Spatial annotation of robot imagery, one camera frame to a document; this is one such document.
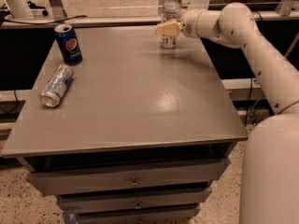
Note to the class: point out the blue pepsi can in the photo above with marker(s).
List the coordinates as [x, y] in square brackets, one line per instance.
[68, 43]

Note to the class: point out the metal frame rail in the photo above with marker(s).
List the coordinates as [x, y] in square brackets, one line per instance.
[85, 22]

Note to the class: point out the top grey drawer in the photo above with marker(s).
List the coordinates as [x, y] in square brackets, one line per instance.
[128, 176]

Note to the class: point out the clear blue plastic bottle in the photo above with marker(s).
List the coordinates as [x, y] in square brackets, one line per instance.
[170, 11]

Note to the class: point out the grey drawer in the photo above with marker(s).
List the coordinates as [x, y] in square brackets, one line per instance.
[134, 200]
[128, 176]
[139, 216]

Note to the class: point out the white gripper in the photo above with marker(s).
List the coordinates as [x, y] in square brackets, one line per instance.
[188, 26]

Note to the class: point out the middle grey drawer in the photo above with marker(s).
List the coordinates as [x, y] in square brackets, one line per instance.
[134, 200]

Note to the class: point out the silver redbull can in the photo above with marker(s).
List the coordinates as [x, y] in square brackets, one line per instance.
[56, 87]

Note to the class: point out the bottom grey drawer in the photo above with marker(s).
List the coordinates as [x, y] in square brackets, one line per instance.
[139, 216]

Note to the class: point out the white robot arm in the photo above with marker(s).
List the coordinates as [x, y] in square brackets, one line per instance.
[270, 170]

